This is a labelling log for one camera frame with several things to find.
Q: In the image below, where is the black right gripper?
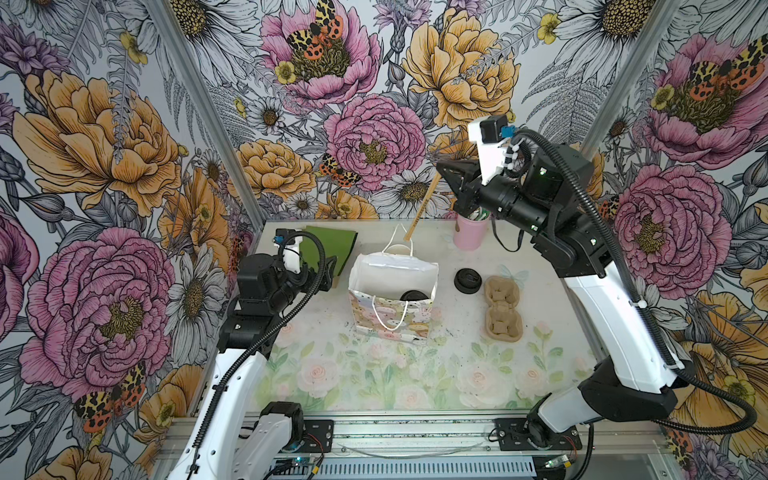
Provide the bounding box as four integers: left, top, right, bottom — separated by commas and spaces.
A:
438, 156, 558, 235

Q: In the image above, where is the brown wooden stirrer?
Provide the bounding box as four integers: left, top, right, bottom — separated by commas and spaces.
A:
403, 172, 442, 242

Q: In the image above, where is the cartoon animal paper gift bag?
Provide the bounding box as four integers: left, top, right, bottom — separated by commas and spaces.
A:
348, 224, 439, 343

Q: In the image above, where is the black plastic cup lid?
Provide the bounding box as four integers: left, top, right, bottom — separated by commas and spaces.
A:
400, 290, 430, 302

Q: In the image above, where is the brown pulp cup carrier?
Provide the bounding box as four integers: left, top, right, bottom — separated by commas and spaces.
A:
484, 276, 524, 343

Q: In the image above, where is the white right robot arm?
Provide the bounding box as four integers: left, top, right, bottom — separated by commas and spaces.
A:
437, 138, 686, 449

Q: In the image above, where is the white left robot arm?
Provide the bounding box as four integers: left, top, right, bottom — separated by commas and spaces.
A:
169, 229, 336, 479

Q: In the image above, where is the pink plastic straw cup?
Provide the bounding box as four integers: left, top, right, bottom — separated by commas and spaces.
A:
453, 215, 490, 251

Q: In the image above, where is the stack of black lids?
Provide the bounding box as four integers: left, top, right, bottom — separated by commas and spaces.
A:
454, 268, 483, 295

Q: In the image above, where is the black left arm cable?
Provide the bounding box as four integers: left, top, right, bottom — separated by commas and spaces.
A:
185, 230, 327, 480

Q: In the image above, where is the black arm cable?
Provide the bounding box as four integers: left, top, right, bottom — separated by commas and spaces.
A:
185, 230, 327, 480
512, 127, 758, 436

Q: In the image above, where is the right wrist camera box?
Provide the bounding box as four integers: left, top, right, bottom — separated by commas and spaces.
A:
467, 115, 516, 186

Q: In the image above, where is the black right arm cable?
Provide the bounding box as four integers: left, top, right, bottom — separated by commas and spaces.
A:
512, 127, 758, 436

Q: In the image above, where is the aluminium left corner post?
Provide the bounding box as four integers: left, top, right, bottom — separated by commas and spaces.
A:
147, 1, 266, 232

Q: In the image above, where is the aluminium corner post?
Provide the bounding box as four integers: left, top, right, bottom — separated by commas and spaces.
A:
580, 0, 683, 160
147, 1, 266, 232

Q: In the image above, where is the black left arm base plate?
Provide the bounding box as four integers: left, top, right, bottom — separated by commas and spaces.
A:
281, 419, 335, 454

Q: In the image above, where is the aluminium front frame rail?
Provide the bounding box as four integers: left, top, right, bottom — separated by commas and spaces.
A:
161, 410, 667, 457

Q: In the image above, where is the white ventilated cable duct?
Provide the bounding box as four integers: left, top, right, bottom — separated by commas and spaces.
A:
263, 455, 538, 480

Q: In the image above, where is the aluminium right corner post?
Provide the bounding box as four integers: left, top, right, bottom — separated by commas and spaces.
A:
580, 0, 683, 160

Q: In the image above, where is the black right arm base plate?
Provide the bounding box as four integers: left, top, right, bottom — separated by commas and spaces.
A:
487, 417, 583, 452

